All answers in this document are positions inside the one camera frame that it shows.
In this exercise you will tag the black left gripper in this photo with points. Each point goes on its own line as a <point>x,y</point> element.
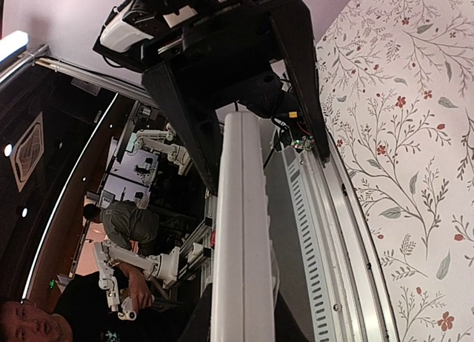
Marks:
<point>203,63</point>

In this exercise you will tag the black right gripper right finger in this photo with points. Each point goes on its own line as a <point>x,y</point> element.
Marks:
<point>287,329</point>

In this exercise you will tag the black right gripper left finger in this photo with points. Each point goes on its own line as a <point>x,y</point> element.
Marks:
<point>198,327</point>

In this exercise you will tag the white remote control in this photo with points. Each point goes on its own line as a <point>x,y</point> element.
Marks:
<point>243,299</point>

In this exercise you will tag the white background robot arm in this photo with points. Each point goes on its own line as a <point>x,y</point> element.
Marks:
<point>161,142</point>

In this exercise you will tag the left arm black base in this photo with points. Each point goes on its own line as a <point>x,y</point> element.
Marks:
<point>271,97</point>

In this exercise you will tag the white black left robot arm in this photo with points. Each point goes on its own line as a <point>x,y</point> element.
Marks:
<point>135,23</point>

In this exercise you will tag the operator hand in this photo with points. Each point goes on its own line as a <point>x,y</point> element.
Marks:
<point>140,294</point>

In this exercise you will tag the red emergency stop button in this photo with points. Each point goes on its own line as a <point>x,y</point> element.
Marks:
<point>213,239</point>

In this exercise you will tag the person in black shirt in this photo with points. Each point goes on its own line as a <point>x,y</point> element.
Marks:
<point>82,314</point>

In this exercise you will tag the person in grey shirt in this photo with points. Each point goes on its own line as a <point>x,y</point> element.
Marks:
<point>125,223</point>

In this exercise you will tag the floral patterned table mat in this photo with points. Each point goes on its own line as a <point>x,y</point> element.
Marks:
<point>396,87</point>

